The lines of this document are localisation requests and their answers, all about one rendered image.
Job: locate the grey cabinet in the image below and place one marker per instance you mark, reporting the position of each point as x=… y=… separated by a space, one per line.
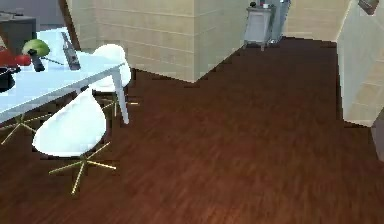
x=18 y=31

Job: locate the framed wall picture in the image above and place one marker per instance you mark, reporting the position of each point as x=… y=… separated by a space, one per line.
x=369 y=5

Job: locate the white shell chair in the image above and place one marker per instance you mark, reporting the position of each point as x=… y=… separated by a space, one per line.
x=111 y=56
x=71 y=128

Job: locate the white table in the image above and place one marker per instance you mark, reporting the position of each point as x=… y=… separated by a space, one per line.
x=53 y=80

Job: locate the red tomato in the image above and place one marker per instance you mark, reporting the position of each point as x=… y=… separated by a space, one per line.
x=22 y=60

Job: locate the red apple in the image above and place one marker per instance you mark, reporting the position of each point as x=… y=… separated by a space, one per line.
x=5 y=57

